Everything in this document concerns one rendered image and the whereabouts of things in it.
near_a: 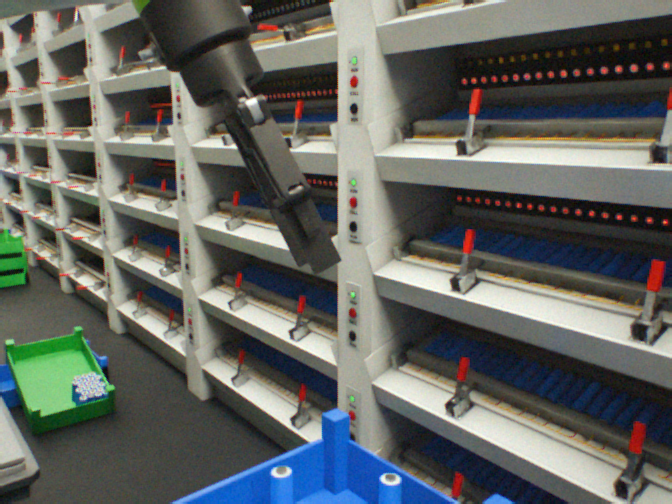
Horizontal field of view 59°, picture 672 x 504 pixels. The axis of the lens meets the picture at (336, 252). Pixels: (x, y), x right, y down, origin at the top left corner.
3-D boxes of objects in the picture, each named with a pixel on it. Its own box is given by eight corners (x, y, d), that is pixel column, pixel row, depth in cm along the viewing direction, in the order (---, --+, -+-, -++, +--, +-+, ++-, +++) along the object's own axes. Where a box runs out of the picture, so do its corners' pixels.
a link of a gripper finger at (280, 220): (270, 210, 63) (269, 210, 64) (299, 267, 65) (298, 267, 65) (294, 198, 64) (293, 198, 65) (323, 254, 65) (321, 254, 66)
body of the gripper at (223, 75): (177, 80, 61) (220, 162, 62) (178, 60, 53) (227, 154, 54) (243, 51, 62) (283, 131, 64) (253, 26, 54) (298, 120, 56)
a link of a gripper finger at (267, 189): (224, 122, 58) (220, 119, 59) (266, 215, 64) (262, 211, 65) (260, 105, 59) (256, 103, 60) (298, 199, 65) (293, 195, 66)
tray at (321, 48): (345, 60, 102) (329, 2, 98) (192, 81, 148) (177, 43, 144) (422, 28, 112) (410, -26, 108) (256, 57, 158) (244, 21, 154)
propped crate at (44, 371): (114, 411, 158) (116, 388, 155) (32, 435, 146) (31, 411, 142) (80, 347, 178) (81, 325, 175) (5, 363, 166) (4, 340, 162)
